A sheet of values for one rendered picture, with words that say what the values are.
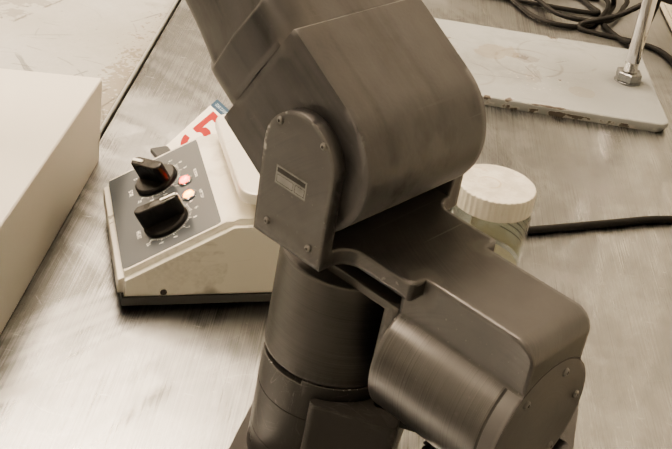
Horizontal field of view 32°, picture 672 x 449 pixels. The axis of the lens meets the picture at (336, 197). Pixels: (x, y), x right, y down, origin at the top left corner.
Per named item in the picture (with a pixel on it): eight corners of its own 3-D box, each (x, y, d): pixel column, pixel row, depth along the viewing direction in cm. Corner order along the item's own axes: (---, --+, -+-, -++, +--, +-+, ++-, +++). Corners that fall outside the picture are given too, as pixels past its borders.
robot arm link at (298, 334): (442, 392, 49) (480, 255, 45) (350, 446, 45) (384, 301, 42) (326, 309, 53) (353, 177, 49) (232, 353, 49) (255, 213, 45)
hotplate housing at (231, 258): (116, 313, 77) (122, 210, 74) (101, 211, 88) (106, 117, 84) (430, 303, 84) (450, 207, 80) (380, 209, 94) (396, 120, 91)
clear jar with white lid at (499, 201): (487, 308, 84) (511, 213, 80) (420, 272, 87) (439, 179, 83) (528, 277, 88) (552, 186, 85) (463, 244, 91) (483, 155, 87)
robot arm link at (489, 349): (589, 429, 46) (677, 172, 40) (455, 532, 41) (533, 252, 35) (378, 286, 53) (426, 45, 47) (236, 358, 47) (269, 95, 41)
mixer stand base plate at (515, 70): (369, 86, 115) (370, 77, 115) (378, 16, 133) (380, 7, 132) (668, 134, 115) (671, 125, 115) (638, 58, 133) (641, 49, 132)
